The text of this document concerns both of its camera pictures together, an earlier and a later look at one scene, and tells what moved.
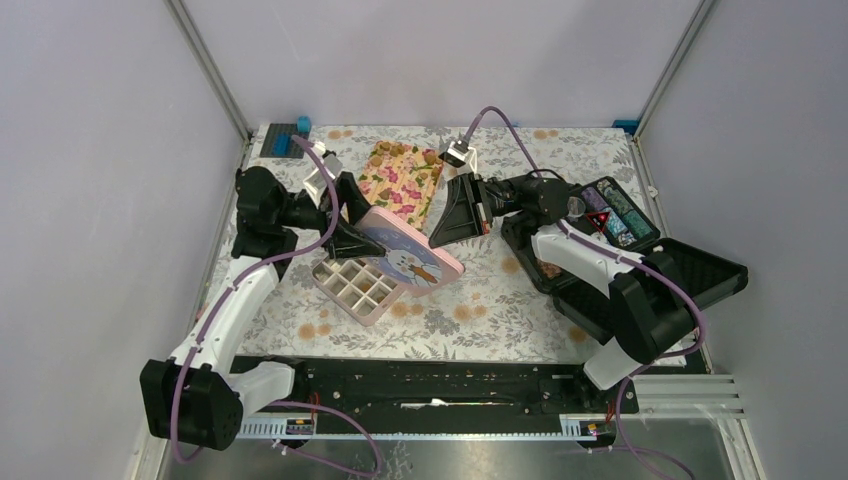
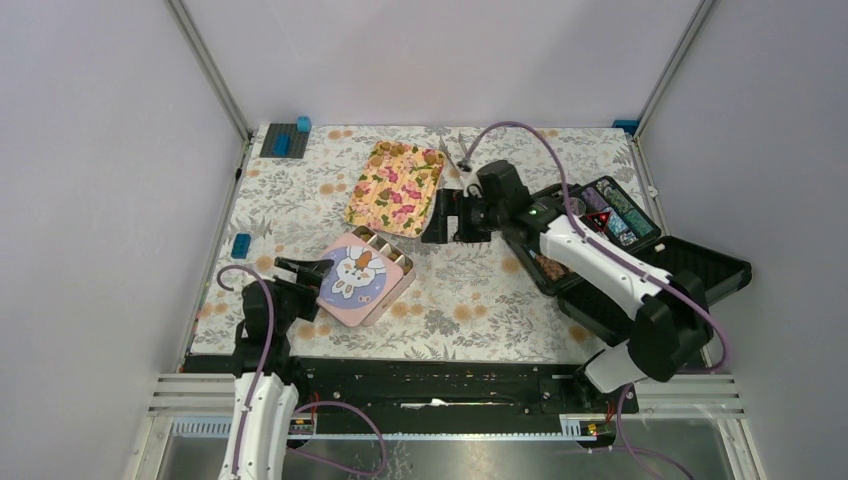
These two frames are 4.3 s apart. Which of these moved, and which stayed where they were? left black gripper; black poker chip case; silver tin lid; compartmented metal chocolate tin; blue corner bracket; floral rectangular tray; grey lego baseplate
Moved: silver tin lid; compartmented metal chocolate tin; left black gripper
Stayed: blue corner bracket; black poker chip case; floral rectangular tray; grey lego baseplate
